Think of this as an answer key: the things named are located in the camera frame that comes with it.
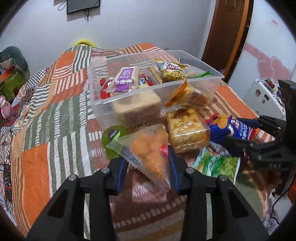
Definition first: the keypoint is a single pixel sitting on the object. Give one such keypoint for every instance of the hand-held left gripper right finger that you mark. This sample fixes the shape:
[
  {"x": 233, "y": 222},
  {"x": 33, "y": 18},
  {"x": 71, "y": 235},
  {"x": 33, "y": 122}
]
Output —
[{"x": 173, "y": 169}]

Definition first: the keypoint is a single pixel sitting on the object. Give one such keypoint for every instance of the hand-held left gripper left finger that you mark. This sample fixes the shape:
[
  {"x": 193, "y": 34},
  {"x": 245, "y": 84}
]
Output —
[{"x": 121, "y": 171}]

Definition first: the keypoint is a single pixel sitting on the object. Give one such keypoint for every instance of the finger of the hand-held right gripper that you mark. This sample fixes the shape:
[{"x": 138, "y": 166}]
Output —
[
  {"x": 240, "y": 146},
  {"x": 261, "y": 122}
]

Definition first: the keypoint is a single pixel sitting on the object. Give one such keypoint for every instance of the blue chip bag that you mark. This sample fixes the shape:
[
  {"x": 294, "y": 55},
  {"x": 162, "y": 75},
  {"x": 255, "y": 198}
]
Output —
[{"x": 222, "y": 127}]

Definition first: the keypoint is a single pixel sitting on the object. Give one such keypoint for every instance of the clear packet of orange snacks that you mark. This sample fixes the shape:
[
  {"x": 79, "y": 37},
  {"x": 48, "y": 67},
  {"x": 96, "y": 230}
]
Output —
[{"x": 148, "y": 148}]

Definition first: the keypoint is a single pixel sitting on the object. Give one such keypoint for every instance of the brown bread loaf package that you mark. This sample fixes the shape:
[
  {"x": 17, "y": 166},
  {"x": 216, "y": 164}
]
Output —
[{"x": 136, "y": 109}]

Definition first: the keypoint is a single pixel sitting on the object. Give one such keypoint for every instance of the clear plastic storage container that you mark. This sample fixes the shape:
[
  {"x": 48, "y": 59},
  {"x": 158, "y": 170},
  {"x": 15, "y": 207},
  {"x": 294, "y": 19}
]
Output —
[{"x": 99, "y": 106}]

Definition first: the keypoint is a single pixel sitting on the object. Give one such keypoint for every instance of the clear pastry box orange edge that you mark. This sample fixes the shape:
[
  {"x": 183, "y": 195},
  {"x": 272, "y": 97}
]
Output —
[{"x": 189, "y": 95}]

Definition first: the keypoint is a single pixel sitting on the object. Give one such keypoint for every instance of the clear snack packet green edge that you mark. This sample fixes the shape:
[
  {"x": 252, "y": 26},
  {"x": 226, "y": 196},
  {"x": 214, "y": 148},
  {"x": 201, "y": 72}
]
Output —
[{"x": 201, "y": 74}]

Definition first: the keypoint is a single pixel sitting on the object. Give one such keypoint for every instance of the red snack packet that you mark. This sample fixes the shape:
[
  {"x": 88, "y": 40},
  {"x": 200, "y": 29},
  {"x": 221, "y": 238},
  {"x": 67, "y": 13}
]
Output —
[{"x": 104, "y": 91}]

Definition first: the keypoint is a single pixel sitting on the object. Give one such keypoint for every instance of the purple snack packet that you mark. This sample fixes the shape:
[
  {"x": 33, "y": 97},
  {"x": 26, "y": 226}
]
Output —
[{"x": 124, "y": 77}]

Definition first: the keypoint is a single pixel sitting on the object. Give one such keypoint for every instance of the white suitcase with stickers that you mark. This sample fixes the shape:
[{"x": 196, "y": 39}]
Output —
[{"x": 261, "y": 102}]

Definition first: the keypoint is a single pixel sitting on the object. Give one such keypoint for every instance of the green pea snack packet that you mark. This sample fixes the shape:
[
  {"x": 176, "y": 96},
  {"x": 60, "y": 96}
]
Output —
[{"x": 215, "y": 163}]

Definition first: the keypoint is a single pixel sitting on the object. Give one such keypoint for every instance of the green round jelly cup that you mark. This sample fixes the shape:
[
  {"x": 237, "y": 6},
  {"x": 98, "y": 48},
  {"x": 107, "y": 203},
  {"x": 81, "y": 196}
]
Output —
[{"x": 112, "y": 139}]

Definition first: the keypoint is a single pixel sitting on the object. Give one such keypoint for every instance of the clear box of golden pastries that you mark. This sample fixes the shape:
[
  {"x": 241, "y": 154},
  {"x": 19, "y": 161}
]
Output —
[{"x": 185, "y": 129}]

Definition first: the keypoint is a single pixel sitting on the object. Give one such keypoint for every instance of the white sliding door pink hearts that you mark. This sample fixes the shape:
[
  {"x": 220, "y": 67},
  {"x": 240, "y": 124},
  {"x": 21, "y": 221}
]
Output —
[{"x": 272, "y": 53}]

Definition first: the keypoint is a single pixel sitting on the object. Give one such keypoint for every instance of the red white door sticker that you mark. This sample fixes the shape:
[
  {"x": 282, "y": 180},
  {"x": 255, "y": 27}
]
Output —
[{"x": 273, "y": 23}]

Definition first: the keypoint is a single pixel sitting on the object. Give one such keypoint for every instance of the striped patchwork quilt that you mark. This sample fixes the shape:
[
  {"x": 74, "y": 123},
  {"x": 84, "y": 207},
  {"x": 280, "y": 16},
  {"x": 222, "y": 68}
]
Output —
[{"x": 57, "y": 115}]

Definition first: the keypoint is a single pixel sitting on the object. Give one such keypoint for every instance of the brown wooden door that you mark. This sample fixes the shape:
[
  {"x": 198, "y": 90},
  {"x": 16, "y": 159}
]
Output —
[{"x": 224, "y": 39}]

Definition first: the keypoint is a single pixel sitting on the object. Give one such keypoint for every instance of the yellow noodle snack packet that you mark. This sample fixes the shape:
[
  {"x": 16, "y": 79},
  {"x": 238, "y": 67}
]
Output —
[{"x": 172, "y": 75}]

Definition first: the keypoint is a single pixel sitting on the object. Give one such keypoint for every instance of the biscuit packet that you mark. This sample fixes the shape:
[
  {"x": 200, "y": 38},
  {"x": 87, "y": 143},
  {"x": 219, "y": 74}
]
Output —
[{"x": 155, "y": 74}]

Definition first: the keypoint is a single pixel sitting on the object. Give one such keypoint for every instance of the white brown wafer packet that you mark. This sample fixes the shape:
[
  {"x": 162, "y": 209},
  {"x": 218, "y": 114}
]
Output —
[{"x": 172, "y": 66}]

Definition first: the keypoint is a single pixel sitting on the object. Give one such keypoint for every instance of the checkered patchwork blanket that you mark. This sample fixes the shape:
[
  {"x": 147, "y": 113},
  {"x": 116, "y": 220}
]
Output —
[{"x": 13, "y": 139}]

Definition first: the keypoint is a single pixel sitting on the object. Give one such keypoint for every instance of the pink bunny toy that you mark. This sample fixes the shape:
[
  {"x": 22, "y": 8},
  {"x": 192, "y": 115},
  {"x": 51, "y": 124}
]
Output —
[{"x": 4, "y": 107}]

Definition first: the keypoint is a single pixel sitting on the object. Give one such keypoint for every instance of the yellow curved object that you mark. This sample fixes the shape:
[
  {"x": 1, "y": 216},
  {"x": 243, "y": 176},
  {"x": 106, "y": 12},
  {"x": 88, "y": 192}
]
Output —
[{"x": 84, "y": 42}]

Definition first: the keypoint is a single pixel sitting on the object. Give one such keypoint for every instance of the small black wall monitor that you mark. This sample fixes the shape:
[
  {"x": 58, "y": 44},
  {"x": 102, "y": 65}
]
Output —
[{"x": 83, "y": 5}]

